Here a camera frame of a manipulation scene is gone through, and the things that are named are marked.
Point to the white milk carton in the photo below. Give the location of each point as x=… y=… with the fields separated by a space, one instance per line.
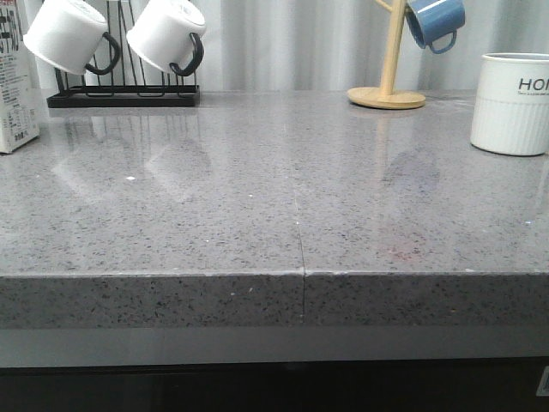
x=18 y=113

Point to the white HOME ribbed cup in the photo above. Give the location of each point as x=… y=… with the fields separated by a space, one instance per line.
x=511 y=106

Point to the wooden mug tree stand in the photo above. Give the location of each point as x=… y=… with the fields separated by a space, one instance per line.
x=386 y=96

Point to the blue mug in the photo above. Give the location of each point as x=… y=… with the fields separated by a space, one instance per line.
x=430 y=20

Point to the black wire mug rack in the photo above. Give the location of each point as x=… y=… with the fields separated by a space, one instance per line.
x=132 y=82

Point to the white mug black handle right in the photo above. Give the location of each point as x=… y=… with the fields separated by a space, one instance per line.
x=167 y=35

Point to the white mug black handle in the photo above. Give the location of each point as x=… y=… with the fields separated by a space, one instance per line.
x=66 y=34
x=167 y=35

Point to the white mug black handle left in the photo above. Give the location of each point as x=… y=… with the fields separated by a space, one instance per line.
x=66 y=34

